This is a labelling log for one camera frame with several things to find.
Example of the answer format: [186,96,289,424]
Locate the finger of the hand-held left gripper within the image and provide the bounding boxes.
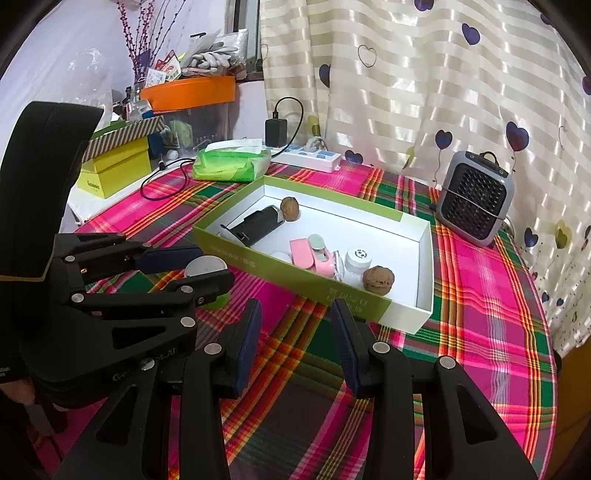
[54,233,205,285]
[68,269,237,329]

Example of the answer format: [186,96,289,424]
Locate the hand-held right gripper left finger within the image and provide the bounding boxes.
[54,298,263,480]

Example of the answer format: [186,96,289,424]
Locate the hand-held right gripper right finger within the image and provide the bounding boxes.
[331,298,539,480]

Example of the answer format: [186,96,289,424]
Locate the white disc top gadget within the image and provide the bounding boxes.
[184,255,232,311]

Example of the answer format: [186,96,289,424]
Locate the black battery charger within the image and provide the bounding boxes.
[221,206,284,247]

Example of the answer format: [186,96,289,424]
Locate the green white cardboard box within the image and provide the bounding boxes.
[192,175,435,335]

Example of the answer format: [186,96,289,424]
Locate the pink clip with green pad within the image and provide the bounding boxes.
[307,234,335,278]

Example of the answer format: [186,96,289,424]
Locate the white round jar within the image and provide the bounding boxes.
[344,247,373,287]

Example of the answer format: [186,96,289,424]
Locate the plain pink clip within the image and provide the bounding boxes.
[290,237,317,267]

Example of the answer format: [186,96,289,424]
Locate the person's left hand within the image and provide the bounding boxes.
[0,378,35,404]

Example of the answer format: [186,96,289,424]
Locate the green tissue pack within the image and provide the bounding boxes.
[191,138,273,183]

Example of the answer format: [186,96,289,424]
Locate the striped box lid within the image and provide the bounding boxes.
[82,115,166,160]

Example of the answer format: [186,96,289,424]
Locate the clear plastic bag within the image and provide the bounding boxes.
[69,48,123,125]

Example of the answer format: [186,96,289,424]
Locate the plaid tablecloth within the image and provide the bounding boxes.
[60,159,557,480]

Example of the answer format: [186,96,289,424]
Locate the white power strip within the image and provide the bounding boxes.
[272,143,343,174]

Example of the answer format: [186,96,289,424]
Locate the black power adapter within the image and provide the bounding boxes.
[264,119,288,149]

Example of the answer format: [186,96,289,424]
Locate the orange lidded storage bin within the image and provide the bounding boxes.
[140,75,237,139]

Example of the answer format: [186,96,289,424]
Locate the colourful paper packets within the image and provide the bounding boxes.
[148,51,185,86]

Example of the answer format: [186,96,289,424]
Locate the purple flower branches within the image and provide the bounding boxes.
[115,0,185,84]

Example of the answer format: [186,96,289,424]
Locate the grey desktop fan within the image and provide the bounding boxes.
[436,151,515,247]

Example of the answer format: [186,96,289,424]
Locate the white work gloves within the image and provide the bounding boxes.
[182,30,250,77]

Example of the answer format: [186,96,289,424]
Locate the striped heart print curtain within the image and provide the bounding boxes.
[259,0,591,356]

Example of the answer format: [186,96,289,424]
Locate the thin black cable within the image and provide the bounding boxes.
[140,157,197,202]

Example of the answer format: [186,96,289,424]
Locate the black adapter cable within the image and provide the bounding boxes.
[272,96,305,153]

